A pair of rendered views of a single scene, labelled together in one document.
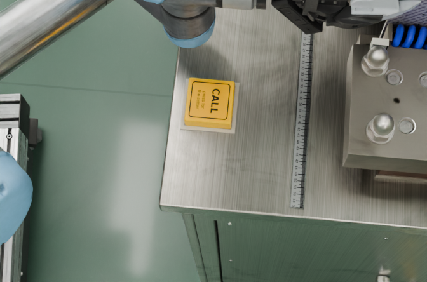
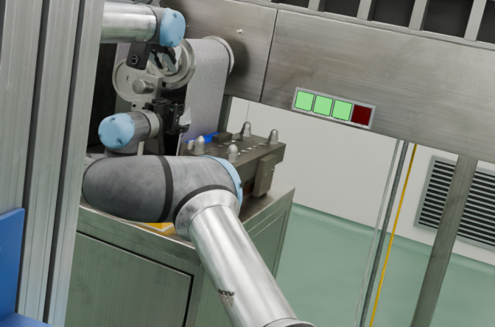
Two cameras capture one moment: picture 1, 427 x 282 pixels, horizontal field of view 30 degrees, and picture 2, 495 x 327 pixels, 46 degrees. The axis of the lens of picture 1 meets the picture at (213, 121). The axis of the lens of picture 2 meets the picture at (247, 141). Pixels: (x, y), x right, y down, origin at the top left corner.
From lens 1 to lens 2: 1.38 m
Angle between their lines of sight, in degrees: 74
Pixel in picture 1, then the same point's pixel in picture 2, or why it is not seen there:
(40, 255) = not seen: outside the picture
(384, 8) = (187, 121)
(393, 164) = (244, 171)
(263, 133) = not seen: hidden behind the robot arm
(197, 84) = not seen: hidden behind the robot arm
